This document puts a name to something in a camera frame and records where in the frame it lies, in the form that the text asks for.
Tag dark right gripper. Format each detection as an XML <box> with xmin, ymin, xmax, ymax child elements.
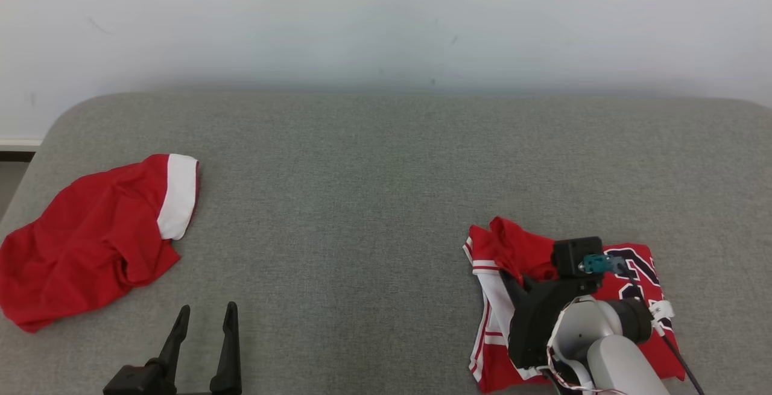
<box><xmin>499</xmin><ymin>268</ymin><xmax>604</xmax><ymax>371</ymax></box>

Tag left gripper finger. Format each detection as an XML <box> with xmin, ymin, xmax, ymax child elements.
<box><xmin>158</xmin><ymin>305</ymin><xmax>191</xmax><ymax>393</ymax></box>
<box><xmin>210</xmin><ymin>302</ymin><xmax>242</xmax><ymax>395</ymax></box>

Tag red basketball jersey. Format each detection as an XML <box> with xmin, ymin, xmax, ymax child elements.
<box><xmin>463</xmin><ymin>216</ymin><xmax>685</xmax><ymax>394</ymax></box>

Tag red white-striped shorts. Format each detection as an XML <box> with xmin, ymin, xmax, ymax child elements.
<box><xmin>0</xmin><ymin>154</ymin><xmax>200</xmax><ymax>333</ymax></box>

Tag grey fabric sofa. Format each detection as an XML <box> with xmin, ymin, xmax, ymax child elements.
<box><xmin>0</xmin><ymin>92</ymin><xmax>772</xmax><ymax>395</ymax></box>

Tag white skirting board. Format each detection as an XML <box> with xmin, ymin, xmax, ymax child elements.
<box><xmin>0</xmin><ymin>137</ymin><xmax>43</xmax><ymax>162</ymax></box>

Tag thin red white wires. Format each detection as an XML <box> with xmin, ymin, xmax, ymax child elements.
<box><xmin>546</xmin><ymin>347</ymin><xmax>628</xmax><ymax>395</ymax></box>

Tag white right cable tag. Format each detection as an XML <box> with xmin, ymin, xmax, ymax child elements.
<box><xmin>649</xmin><ymin>300</ymin><xmax>675</xmax><ymax>333</ymax></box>

